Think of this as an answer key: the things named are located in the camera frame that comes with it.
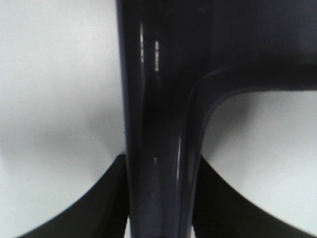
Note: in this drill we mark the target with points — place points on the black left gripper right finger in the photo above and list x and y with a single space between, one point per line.
221 212

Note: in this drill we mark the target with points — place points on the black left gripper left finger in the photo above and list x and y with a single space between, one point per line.
52 205

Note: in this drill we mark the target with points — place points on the grey plastic dustpan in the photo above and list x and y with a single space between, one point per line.
179 60

